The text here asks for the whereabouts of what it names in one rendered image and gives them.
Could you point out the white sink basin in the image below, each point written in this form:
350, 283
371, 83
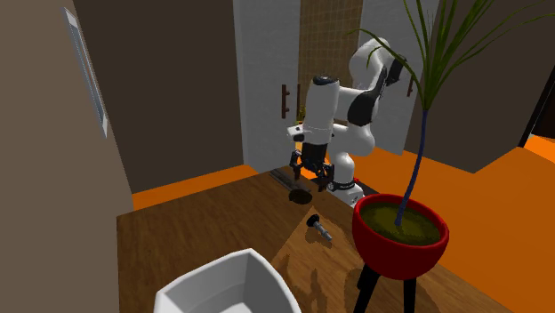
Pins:
260, 277

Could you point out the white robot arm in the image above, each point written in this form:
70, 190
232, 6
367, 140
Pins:
323, 108

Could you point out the dark brown round dish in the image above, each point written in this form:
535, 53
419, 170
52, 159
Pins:
300, 197

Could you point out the black knob with silver shaft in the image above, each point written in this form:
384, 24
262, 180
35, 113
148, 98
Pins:
319, 228

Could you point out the white framed wall picture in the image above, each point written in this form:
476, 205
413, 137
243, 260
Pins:
89, 78

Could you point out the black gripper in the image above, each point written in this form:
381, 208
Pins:
313, 152

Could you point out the potted plant in red pot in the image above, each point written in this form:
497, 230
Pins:
390, 256

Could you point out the long grey flat bar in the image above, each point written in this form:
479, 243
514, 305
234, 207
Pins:
282, 178

